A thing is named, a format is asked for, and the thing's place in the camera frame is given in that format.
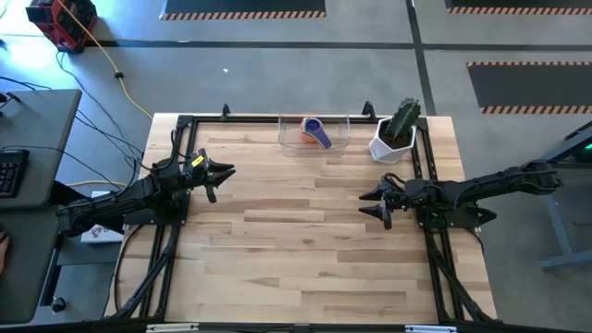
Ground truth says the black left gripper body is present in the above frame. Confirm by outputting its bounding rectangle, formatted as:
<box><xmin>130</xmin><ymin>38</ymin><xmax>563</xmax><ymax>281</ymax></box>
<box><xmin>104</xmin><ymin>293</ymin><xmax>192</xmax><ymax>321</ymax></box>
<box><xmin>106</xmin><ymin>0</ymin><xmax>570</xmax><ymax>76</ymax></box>
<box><xmin>180</xmin><ymin>148</ymin><xmax>217</xmax><ymax>204</ymax></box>

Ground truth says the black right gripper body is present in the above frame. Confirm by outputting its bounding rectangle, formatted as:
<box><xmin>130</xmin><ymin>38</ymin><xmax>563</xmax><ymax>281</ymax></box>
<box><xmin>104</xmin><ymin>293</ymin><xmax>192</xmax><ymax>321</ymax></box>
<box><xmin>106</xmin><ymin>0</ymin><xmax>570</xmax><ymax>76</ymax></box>
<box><xmin>381</xmin><ymin>174</ymin><xmax>420</xmax><ymax>230</ymax></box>

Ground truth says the purple measuring cup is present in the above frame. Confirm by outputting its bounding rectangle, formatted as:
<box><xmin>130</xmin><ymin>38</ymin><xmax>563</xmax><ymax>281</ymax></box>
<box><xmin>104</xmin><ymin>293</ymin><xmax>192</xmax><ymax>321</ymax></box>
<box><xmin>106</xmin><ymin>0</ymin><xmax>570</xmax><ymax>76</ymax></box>
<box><xmin>304</xmin><ymin>117</ymin><xmax>333</xmax><ymax>151</ymax></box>

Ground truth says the orange measuring cup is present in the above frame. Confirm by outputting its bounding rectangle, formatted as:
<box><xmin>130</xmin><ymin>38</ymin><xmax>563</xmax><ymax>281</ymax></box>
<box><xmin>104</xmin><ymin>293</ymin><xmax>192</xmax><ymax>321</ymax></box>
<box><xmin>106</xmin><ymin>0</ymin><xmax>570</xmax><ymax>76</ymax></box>
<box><xmin>299</xmin><ymin>120</ymin><xmax>320</xmax><ymax>145</ymax></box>

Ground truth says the clear plastic basket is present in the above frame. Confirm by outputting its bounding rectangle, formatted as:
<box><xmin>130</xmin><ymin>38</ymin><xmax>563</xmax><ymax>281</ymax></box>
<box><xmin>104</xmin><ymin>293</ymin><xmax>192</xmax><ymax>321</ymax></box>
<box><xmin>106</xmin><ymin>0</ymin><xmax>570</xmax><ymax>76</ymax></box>
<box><xmin>277</xmin><ymin>108</ymin><xmax>352</xmax><ymax>158</ymax></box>

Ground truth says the white faceted planter pot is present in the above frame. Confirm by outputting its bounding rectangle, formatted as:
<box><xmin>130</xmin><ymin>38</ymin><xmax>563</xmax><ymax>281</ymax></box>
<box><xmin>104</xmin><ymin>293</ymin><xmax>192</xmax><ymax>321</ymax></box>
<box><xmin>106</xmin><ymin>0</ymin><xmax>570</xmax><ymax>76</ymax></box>
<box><xmin>368</xmin><ymin>117</ymin><xmax>417</xmax><ymax>166</ymax></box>

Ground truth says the green cactus plant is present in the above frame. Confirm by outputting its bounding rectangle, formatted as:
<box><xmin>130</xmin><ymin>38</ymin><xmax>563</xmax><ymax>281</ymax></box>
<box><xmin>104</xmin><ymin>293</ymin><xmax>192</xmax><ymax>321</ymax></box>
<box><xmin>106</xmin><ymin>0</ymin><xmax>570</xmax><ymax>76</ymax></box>
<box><xmin>384</xmin><ymin>96</ymin><xmax>423</xmax><ymax>144</ymax></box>

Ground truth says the white printed booklet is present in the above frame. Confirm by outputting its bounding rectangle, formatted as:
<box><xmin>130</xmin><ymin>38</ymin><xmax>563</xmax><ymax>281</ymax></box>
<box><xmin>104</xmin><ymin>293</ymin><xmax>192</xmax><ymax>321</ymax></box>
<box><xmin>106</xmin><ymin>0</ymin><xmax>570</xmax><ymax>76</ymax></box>
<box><xmin>80</xmin><ymin>190</ymin><xmax>129</xmax><ymax>245</ymax></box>

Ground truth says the silver table clamp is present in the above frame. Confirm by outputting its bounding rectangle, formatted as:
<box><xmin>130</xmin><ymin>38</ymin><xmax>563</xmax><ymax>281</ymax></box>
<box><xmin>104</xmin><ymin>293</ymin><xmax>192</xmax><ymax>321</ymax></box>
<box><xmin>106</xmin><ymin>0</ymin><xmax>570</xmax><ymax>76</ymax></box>
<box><xmin>404</xmin><ymin>325</ymin><xmax>459</xmax><ymax>333</ymax></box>
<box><xmin>146</xmin><ymin>323</ymin><xmax>200</xmax><ymax>333</ymax></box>

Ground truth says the black hazard-striped floor mat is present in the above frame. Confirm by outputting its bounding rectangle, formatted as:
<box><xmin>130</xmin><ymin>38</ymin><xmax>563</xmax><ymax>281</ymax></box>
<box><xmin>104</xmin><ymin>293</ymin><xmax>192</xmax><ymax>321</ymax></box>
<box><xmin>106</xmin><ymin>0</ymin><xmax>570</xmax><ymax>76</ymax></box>
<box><xmin>443</xmin><ymin>0</ymin><xmax>592</xmax><ymax>15</ymax></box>
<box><xmin>159</xmin><ymin>0</ymin><xmax>327</xmax><ymax>21</ymax></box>
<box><xmin>465</xmin><ymin>60</ymin><xmax>592</xmax><ymax>116</ymax></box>

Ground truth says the grey desk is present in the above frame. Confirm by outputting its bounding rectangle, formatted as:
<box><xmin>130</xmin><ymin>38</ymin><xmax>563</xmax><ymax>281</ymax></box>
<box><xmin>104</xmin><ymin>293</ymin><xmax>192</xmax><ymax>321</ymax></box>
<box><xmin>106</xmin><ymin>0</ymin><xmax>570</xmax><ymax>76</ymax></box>
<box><xmin>0</xmin><ymin>204</ymin><xmax>67</xmax><ymax>325</ymax></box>
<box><xmin>0</xmin><ymin>89</ymin><xmax>83</xmax><ymax>212</ymax></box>

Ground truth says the black keyboard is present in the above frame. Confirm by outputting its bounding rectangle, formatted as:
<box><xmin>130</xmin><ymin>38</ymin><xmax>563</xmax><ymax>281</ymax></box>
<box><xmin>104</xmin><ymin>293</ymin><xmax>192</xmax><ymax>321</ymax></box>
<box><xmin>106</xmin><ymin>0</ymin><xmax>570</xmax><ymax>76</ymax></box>
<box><xmin>0</xmin><ymin>148</ymin><xmax>31</xmax><ymax>200</ymax></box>

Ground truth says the black device green light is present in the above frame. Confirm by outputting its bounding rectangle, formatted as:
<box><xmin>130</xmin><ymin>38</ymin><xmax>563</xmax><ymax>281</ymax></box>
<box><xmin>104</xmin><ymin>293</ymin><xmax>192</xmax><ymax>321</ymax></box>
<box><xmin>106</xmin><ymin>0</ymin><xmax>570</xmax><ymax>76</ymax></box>
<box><xmin>573</xmin><ymin>133</ymin><xmax>592</xmax><ymax>163</ymax></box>

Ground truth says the red black power station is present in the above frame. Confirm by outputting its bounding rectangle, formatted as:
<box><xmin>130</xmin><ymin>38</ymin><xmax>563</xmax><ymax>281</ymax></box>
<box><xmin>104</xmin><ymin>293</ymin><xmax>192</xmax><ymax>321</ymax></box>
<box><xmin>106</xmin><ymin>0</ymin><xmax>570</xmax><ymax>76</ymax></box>
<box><xmin>25</xmin><ymin>0</ymin><xmax>98</xmax><ymax>53</ymax></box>

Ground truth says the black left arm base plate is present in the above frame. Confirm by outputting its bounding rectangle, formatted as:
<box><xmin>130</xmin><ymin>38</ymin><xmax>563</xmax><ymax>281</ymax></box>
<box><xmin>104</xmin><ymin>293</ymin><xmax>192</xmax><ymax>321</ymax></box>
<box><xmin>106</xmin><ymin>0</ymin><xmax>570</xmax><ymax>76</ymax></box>
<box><xmin>122</xmin><ymin>189</ymin><xmax>191</xmax><ymax>227</ymax></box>

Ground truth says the black aluminium table frame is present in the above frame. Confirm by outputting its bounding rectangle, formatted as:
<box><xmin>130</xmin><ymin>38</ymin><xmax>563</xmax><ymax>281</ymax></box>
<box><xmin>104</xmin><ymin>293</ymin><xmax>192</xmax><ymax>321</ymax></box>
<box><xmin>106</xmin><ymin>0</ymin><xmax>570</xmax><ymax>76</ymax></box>
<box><xmin>105</xmin><ymin>113</ymin><xmax>499</xmax><ymax>325</ymax></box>

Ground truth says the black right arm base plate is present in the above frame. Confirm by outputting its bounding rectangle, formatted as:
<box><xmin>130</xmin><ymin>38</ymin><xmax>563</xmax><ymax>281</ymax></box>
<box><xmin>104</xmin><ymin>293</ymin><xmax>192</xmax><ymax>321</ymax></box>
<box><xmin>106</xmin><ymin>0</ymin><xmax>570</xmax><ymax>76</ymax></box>
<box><xmin>414</xmin><ymin>203</ymin><xmax>499</xmax><ymax>231</ymax></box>

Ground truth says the yellow extension cable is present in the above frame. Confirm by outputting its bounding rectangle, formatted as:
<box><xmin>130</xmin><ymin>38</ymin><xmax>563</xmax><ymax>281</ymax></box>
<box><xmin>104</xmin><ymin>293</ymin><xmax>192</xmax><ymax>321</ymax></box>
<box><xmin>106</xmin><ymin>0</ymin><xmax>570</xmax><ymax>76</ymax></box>
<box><xmin>55</xmin><ymin>0</ymin><xmax>154</xmax><ymax>120</ymax></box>

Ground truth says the black floor cable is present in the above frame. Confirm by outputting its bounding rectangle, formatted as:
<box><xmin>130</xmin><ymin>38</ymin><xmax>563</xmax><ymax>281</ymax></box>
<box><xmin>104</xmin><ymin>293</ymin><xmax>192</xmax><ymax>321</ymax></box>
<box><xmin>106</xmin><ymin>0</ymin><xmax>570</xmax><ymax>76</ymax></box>
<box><xmin>0</xmin><ymin>75</ymin><xmax>53</xmax><ymax>93</ymax></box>
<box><xmin>54</xmin><ymin>49</ymin><xmax>127</xmax><ymax>140</ymax></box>

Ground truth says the blue metal table frame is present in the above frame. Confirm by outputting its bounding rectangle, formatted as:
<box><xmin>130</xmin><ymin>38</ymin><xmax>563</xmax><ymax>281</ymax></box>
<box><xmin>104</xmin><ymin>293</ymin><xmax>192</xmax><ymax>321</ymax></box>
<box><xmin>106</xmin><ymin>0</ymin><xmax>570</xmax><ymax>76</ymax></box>
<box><xmin>510</xmin><ymin>120</ymin><xmax>592</xmax><ymax>271</ymax></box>

